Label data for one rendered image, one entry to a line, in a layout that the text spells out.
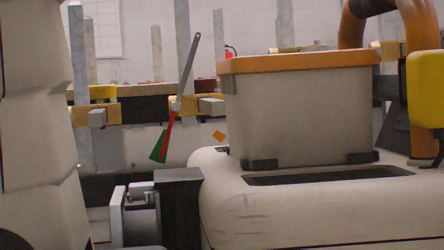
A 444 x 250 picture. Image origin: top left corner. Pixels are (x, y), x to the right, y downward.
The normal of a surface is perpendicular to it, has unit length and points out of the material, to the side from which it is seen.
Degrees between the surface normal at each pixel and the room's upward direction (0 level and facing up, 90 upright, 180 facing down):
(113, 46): 90
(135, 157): 90
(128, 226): 90
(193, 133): 90
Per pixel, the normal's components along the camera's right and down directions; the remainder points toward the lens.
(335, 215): 0.07, -0.11
